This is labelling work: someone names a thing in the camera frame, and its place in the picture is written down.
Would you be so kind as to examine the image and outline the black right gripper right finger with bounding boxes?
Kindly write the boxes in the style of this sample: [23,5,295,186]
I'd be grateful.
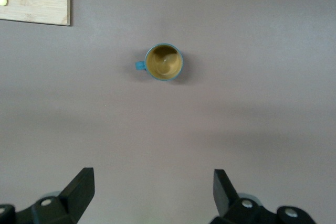
[209,169,316,224]

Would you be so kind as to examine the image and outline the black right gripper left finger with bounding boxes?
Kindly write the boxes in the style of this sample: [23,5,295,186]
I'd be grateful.
[0,167,96,224]

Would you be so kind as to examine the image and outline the teal ribbed cup yellow inside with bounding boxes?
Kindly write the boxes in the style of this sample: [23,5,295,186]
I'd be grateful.
[135,42,184,82]

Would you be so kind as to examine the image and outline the brown table cover sheet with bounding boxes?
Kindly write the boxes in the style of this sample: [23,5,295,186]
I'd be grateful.
[0,0,336,224]

